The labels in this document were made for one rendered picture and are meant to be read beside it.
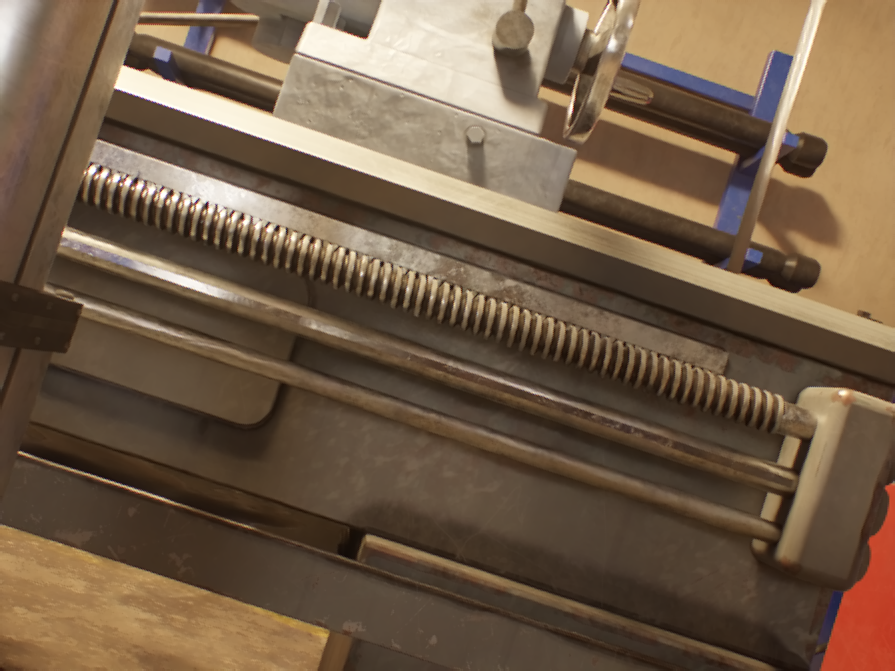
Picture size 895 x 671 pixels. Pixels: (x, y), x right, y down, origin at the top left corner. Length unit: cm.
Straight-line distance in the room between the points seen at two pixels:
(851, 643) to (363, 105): 231
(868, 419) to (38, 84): 95
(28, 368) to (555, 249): 83
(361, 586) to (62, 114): 70
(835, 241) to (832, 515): 365
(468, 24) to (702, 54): 339
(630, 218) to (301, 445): 308
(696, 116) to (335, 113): 308
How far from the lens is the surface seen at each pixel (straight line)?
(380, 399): 121
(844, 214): 491
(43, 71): 50
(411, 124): 140
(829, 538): 127
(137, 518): 115
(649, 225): 431
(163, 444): 132
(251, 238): 122
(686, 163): 475
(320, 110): 140
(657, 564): 135
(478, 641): 115
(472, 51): 147
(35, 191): 52
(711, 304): 133
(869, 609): 336
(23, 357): 54
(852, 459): 127
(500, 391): 122
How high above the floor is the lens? 63
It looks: 3 degrees up
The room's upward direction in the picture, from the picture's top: 18 degrees clockwise
